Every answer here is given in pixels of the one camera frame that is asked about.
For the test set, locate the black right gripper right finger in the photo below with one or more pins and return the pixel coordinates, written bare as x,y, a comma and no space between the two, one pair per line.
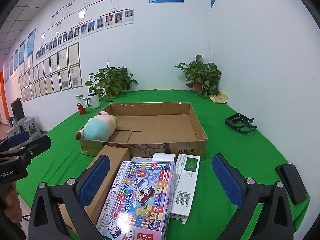
275,219

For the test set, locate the large open cardboard box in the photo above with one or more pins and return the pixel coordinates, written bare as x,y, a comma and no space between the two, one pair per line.
149,128

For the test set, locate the framed certificates on wall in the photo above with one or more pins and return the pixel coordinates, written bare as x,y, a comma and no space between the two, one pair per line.
59,72

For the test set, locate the black plastic bracket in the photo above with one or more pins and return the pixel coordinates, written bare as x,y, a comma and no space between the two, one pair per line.
240,123

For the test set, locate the colourful board game box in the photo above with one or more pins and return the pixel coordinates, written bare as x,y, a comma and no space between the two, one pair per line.
139,202

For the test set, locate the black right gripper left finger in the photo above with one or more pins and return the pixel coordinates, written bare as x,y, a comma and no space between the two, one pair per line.
46,221

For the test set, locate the long brown cardboard box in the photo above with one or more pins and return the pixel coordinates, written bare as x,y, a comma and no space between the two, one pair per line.
116,156

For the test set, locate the potted green plant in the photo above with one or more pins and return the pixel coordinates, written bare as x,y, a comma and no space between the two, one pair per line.
203,78
109,82

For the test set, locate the green packet in cup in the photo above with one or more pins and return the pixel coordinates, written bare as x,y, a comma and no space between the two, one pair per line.
82,101

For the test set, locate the left potted green plant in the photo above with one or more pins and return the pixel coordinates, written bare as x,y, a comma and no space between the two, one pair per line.
109,82

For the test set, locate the plush pig toy blue shirt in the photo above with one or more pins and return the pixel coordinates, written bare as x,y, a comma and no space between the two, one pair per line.
100,127

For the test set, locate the white green medicine box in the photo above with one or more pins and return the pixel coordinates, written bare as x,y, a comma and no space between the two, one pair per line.
187,169

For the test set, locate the person's left hand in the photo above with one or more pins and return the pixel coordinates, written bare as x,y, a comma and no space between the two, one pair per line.
13,210

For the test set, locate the white handheld hair dryer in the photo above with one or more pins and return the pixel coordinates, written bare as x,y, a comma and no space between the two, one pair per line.
162,157

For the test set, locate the right potted green plant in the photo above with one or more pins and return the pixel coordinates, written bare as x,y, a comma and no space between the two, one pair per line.
203,78

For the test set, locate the green table cloth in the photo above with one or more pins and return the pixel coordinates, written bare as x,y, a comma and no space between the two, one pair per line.
253,155

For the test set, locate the grey plastic stool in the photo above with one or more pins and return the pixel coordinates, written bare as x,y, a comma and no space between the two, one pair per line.
32,128

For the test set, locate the white enamel mug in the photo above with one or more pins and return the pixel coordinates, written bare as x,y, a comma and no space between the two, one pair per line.
93,101

